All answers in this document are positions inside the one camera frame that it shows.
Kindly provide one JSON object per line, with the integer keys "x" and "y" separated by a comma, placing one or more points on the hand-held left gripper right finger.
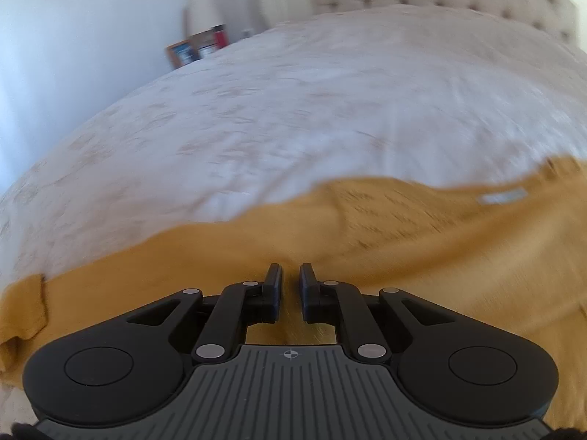
{"x": 306, "y": 286}

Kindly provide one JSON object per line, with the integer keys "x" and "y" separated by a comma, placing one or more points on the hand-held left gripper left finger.
{"x": 274, "y": 286}

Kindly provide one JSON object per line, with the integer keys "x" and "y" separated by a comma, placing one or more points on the mustard yellow knit garment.
{"x": 412, "y": 247}

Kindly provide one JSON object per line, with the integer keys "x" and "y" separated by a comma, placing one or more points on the white embroidered bedspread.
{"x": 275, "y": 123}

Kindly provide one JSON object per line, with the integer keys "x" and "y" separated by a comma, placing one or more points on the red bedside item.
{"x": 221, "y": 35}

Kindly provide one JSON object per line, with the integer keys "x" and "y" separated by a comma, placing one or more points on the white bedside lamp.
{"x": 202, "y": 11}

